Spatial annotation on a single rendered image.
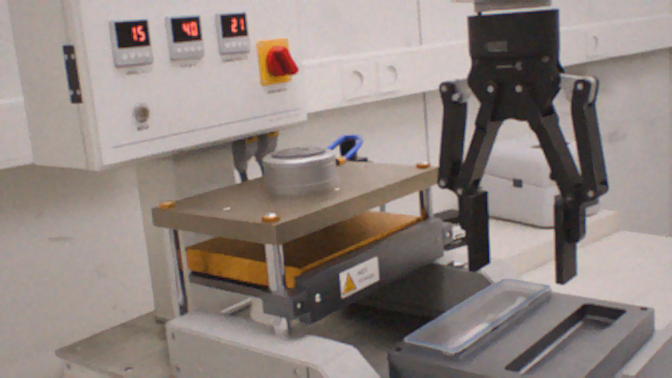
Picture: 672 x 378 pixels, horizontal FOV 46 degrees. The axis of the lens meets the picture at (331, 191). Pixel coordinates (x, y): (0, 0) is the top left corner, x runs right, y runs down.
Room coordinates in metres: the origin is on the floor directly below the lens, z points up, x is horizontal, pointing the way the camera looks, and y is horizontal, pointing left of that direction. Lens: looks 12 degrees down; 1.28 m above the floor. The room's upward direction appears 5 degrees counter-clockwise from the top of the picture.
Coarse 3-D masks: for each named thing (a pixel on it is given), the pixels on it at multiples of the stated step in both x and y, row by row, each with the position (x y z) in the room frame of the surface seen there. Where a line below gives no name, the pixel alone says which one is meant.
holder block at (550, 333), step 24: (528, 312) 0.71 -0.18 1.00; (552, 312) 0.70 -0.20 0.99; (576, 312) 0.70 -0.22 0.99; (600, 312) 0.71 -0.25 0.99; (624, 312) 0.69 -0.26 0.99; (648, 312) 0.68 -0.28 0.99; (504, 336) 0.66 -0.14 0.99; (528, 336) 0.65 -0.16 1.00; (552, 336) 0.66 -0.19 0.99; (576, 336) 0.68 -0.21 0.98; (600, 336) 0.64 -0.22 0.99; (624, 336) 0.63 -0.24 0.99; (648, 336) 0.68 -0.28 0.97; (408, 360) 0.63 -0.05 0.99; (432, 360) 0.62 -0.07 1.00; (480, 360) 0.61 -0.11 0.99; (504, 360) 0.61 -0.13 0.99; (528, 360) 0.63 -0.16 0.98; (552, 360) 0.63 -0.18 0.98; (576, 360) 0.60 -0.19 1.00; (600, 360) 0.59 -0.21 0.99; (624, 360) 0.63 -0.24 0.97
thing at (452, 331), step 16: (496, 288) 0.76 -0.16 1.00; (512, 288) 0.75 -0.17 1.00; (528, 288) 0.75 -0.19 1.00; (544, 288) 0.74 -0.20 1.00; (464, 304) 0.72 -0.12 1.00; (480, 304) 0.72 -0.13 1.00; (496, 304) 0.71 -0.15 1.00; (512, 304) 0.71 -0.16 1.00; (448, 320) 0.68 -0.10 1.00; (464, 320) 0.68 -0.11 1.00; (480, 320) 0.68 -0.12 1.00; (496, 320) 0.67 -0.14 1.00; (416, 336) 0.65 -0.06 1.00; (432, 336) 0.65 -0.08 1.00; (448, 336) 0.65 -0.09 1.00; (464, 336) 0.64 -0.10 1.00
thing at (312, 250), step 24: (360, 216) 0.89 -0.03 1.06; (384, 216) 0.87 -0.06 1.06; (408, 216) 0.87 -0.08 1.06; (216, 240) 0.84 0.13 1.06; (240, 240) 0.83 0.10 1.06; (312, 240) 0.80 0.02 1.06; (336, 240) 0.79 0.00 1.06; (360, 240) 0.78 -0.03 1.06; (192, 264) 0.81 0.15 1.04; (216, 264) 0.79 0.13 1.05; (240, 264) 0.76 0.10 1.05; (264, 264) 0.74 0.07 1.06; (288, 264) 0.72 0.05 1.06; (312, 264) 0.72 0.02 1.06; (216, 288) 0.79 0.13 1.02; (240, 288) 0.76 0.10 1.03; (264, 288) 0.75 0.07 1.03
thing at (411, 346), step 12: (540, 300) 0.73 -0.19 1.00; (516, 312) 0.69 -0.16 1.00; (504, 324) 0.67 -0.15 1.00; (408, 336) 0.65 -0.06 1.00; (480, 336) 0.67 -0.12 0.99; (492, 336) 0.66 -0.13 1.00; (408, 348) 0.64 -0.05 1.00; (420, 348) 0.63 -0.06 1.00; (432, 348) 0.63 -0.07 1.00; (468, 348) 0.63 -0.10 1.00; (456, 360) 0.61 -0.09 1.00
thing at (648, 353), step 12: (660, 336) 0.59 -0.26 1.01; (648, 348) 0.57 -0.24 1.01; (660, 348) 0.58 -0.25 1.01; (636, 360) 0.56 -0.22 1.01; (648, 360) 0.56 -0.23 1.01; (660, 360) 0.58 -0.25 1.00; (384, 372) 0.66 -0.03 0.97; (624, 372) 0.54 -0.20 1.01; (636, 372) 0.54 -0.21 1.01; (648, 372) 0.55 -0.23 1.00; (660, 372) 0.58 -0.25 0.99
